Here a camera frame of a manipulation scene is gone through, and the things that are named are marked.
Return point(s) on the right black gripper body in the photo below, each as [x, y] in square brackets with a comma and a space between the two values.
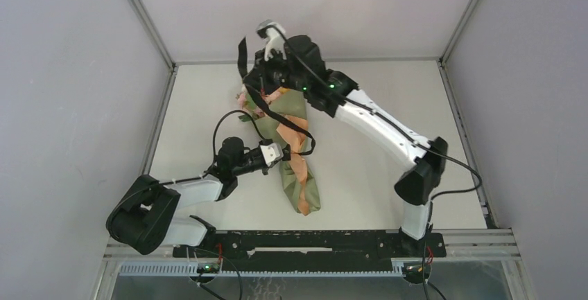
[274, 74]

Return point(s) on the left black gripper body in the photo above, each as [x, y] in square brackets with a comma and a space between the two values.
[251, 163]

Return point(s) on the orange wrapping paper sheet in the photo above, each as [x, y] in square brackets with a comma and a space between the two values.
[298, 182]

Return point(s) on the pink fake flower stem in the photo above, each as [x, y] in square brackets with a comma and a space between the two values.
[247, 104]

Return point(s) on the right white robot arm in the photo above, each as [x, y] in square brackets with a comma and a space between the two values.
[424, 159]

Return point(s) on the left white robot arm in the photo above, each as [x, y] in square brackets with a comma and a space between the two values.
[146, 217]

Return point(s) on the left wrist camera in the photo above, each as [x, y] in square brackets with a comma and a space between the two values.
[231, 154]

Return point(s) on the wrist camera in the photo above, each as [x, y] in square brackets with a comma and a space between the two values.
[231, 154]
[308, 51]

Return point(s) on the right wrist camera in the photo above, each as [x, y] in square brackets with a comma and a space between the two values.
[308, 51]

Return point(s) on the black mounting base plate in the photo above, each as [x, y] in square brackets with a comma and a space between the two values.
[384, 243]

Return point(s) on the white cable duct rail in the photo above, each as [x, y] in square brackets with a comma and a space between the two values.
[196, 269]

